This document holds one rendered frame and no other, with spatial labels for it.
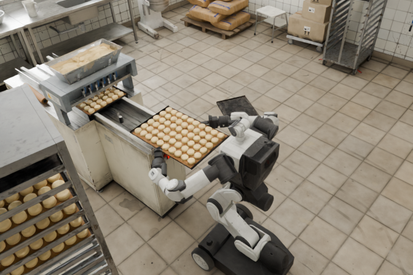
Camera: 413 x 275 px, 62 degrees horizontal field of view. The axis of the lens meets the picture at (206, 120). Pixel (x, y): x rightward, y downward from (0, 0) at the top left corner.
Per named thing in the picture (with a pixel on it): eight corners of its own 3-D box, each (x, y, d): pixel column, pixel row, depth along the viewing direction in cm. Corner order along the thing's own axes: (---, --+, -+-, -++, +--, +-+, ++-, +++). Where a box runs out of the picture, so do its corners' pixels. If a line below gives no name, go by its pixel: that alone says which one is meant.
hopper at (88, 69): (49, 78, 276) (43, 63, 267) (106, 52, 308) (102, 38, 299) (68, 90, 260) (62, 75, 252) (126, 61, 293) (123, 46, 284)
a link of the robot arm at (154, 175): (157, 180, 217) (165, 189, 205) (146, 174, 212) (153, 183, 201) (163, 172, 217) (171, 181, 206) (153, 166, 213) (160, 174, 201)
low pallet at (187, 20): (180, 24, 644) (180, 18, 637) (209, 11, 689) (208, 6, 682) (230, 41, 579) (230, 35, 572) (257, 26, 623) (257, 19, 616)
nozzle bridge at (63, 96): (52, 116, 293) (38, 82, 272) (119, 80, 335) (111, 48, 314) (73, 131, 276) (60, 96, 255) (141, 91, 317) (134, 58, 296)
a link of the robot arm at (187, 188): (180, 210, 187) (214, 188, 188) (168, 195, 181) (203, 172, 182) (176, 198, 197) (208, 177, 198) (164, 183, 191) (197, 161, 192)
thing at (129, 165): (114, 185, 340) (91, 113, 284) (140, 165, 359) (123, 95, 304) (163, 223, 302) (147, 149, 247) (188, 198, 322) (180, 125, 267)
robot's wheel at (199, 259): (192, 242, 266) (197, 258, 276) (188, 247, 263) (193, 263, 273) (212, 255, 253) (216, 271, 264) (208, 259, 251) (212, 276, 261)
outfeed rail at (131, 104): (47, 61, 372) (45, 56, 368) (50, 60, 373) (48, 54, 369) (180, 135, 266) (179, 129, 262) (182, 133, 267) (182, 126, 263)
